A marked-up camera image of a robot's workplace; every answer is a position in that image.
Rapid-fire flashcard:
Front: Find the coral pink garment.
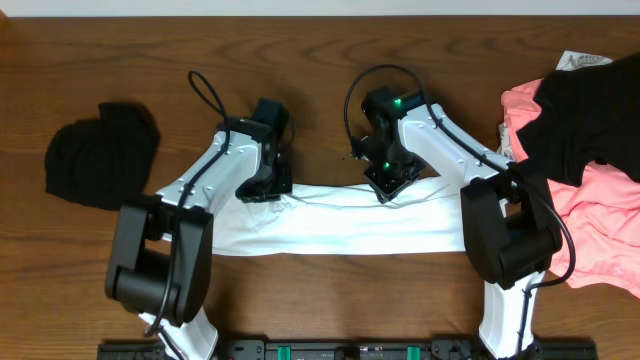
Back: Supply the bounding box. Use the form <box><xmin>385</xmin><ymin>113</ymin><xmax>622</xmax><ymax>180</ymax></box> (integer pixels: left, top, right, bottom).
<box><xmin>501</xmin><ymin>79</ymin><xmax>639</xmax><ymax>298</ymax></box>

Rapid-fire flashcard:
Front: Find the folded black garment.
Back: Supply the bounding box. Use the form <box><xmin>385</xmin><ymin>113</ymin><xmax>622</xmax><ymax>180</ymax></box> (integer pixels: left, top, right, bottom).
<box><xmin>44</xmin><ymin>102</ymin><xmax>160</xmax><ymax>211</ymax></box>

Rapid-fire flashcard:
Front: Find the white leaf-print garment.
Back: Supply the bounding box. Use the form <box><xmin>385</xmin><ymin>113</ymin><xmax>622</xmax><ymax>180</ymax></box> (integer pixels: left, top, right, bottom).
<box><xmin>497</xmin><ymin>50</ymin><xmax>613</xmax><ymax>160</ymax></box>

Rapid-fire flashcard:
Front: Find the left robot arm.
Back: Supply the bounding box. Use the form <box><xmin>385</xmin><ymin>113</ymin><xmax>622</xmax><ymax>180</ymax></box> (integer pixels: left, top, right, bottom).
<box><xmin>105</xmin><ymin>115</ymin><xmax>292</xmax><ymax>359</ymax></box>

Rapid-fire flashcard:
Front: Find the black t-shirt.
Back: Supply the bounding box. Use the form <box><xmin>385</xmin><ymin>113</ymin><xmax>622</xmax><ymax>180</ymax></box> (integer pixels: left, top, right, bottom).
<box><xmin>517</xmin><ymin>54</ymin><xmax>639</xmax><ymax>187</ymax></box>

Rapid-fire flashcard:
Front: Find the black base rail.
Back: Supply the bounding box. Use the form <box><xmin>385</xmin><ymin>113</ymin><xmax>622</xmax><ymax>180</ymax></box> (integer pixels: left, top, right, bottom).
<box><xmin>97</xmin><ymin>338</ymin><xmax>599</xmax><ymax>360</ymax></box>

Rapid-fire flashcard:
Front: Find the white t-shirt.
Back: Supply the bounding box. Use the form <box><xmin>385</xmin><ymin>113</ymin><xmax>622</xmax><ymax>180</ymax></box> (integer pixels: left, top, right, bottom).
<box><xmin>212</xmin><ymin>177</ymin><xmax>465</xmax><ymax>256</ymax></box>

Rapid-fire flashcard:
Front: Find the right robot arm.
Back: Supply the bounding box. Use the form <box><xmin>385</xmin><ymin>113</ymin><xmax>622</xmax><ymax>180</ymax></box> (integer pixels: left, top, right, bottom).
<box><xmin>353</xmin><ymin>86</ymin><xmax>562</xmax><ymax>359</ymax></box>

